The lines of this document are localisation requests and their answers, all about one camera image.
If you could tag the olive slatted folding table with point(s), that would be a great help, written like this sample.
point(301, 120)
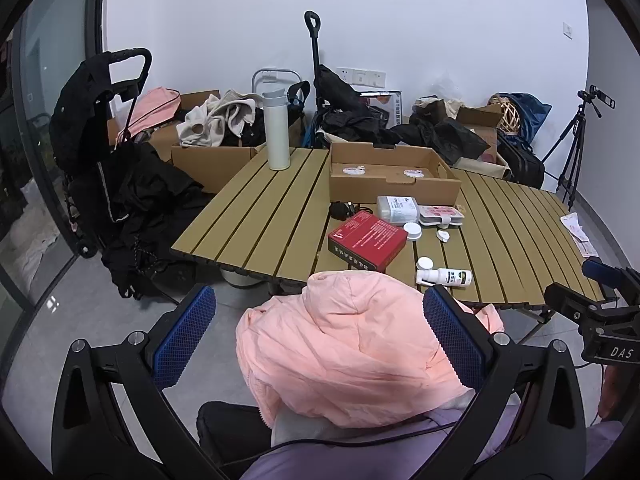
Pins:
point(280, 200)

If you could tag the white thermos bottle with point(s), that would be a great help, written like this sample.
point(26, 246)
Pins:
point(276, 130)

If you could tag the white paper slips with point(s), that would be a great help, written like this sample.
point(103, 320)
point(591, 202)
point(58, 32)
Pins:
point(577, 232)

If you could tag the black pants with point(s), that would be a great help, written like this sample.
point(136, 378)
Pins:
point(220, 430)

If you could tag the black clothes pile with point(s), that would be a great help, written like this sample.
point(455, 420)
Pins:
point(440, 140)

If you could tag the small white pink packet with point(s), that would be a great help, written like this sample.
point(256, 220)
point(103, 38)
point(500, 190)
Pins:
point(414, 173)
point(351, 170)

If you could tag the white wall switch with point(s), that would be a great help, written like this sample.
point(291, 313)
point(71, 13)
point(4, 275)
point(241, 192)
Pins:
point(568, 30)

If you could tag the glass door black frame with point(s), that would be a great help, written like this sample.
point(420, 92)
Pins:
point(95, 35)

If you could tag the purple garment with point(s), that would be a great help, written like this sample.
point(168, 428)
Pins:
point(310, 460)

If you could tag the black trolley bag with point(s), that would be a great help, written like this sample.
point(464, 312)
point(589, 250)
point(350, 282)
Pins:
point(337, 90)

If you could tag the white wall outlets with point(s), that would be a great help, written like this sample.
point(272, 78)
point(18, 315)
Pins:
point(361, 76)

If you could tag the black clothing heap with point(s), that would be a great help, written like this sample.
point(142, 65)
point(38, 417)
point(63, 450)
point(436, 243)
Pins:
point(150, 200)

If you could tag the black tripod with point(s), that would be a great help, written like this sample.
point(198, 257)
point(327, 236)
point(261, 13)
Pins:
point(575, 145)

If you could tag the open cardboard box red print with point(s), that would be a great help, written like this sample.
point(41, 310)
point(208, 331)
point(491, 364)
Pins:
point(480, 120)

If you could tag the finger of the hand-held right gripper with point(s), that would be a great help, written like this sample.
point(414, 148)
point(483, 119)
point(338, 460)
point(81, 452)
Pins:
point(565, 296)
point(602, 270)

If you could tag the pink backpack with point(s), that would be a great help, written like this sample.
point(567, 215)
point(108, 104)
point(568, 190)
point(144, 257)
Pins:
point(155, 107)

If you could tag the blue bag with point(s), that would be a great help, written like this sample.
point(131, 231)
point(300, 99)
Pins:
point(535, 110)

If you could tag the pink puffer jacket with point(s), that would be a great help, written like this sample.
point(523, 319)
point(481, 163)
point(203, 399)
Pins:
point(360, 350)

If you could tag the black power adapter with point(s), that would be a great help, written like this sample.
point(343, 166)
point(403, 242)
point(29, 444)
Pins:
point(341, 209)

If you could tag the white bucket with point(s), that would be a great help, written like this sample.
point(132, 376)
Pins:
point(237, 278)

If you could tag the shallow cardboard tray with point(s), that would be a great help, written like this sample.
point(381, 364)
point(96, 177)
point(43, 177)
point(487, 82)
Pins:
point(390, 187)

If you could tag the printed appliance box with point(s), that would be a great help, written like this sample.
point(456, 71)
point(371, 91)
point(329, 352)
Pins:
point(385, 105)

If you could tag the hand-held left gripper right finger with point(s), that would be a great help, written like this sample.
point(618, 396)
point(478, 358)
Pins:
point(452, 340)

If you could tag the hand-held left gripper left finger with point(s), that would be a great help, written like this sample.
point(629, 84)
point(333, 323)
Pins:
point(185, 340)

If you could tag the black suitcase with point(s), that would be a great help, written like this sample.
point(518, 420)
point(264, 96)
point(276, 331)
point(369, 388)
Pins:
point(522, 162)

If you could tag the white spray bottle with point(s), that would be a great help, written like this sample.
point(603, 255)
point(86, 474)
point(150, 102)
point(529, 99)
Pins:
point(447, 277)

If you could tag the wicker basket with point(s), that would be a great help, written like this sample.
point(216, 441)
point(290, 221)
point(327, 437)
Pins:
point(507, 112)

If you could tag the pink white blister pack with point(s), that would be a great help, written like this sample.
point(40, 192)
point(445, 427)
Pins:
point(442, 214)

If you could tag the clear plastic swab box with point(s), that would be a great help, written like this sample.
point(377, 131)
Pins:
point(396, 209)

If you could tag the beige hoodie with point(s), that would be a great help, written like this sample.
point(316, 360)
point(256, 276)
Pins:
point(215, 120)

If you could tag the small white cap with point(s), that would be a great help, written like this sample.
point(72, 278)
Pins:
point(443, 235)

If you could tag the white round jar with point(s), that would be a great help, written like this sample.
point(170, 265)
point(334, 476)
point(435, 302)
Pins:
point(412, 230)

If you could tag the black stroller cart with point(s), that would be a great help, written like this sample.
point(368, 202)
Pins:
point(80, 110)

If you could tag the white round cap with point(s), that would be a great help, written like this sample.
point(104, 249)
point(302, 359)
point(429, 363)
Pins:
point(424, 263)

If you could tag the person's right hand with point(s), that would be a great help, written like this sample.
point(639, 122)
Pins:
point(610, 390)

